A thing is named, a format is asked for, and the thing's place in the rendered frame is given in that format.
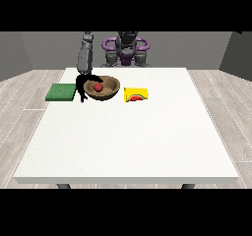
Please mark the grey robot trunk purple rings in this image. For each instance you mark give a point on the grey robot trunk purple rings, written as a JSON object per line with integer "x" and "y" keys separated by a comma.
{"x": 126, "y": 51}

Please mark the small red ball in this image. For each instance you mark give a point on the small red ball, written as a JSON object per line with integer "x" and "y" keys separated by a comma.
{"x": 98, "y": 87}

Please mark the green square pad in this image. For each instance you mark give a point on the green square pad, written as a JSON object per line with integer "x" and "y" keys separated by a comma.
{"x": 61, "y": 92}

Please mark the dark table leg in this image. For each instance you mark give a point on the dark table leg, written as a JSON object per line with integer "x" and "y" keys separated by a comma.
{"x": 188, "y": 186}
{"x": 64, "y": 186}

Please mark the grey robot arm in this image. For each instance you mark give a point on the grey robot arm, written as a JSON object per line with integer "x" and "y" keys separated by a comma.
{"x": 85, "y": 58}

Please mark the brown wooden bowl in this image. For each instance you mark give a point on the brown wooden bowl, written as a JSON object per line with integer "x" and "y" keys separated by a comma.
{"x": 106, "y": 90}

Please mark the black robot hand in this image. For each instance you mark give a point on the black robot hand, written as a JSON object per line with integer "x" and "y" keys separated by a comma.
{"x": 81, "y": 82}

